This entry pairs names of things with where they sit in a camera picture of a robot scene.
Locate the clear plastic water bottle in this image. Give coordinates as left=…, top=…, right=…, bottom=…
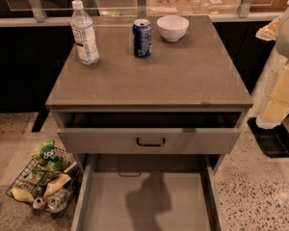
left=70, top=0, right=99, bottom=65

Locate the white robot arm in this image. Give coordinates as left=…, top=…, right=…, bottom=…
left=253, top=7, right=289, bottom=129

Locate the grey drawer cabinet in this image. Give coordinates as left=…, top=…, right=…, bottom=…
left=44, top=14, right=254, bottom=231

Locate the grey top drawer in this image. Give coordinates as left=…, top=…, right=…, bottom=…
left=58, top=112, right=240, bottom=154

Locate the grey drawer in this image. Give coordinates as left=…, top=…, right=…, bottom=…
left=71, top=154, right=225, bottom=231
left=58, top=112, right=240, bottom=154

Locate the grey middle drawer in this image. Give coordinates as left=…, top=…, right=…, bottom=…
left=71, top=154, right=225, bottom=231

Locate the blue soda can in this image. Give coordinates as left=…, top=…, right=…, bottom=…
left=133, top=19, right=151, bottom=57

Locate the white ceramic bowl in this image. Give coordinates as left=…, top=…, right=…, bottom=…
left=157, top=15, right=189, bottom=42

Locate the cardboard box left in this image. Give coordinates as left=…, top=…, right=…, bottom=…
left=146, top=0, right=194, bottom=15

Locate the green snack bag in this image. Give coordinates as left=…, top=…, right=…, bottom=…
left=29, top=140, right=66, bottom=171

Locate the silver can in basket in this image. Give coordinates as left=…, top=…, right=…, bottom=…
left=47, top=189, right=67, bottom=213
left=33, top=197, right=45, bottom=210

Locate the yellow snack packet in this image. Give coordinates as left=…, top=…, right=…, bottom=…
left=11, top=188, right=34, bottom=203

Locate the black drawer handle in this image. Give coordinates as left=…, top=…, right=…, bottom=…
left=136, top=138, right=166, bottom=147

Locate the black wire basket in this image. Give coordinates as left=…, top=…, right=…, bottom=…
left=6, top=148, right=80, bottom=214

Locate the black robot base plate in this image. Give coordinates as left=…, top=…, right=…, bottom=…
left=248, top=117, right=289, bottom=158

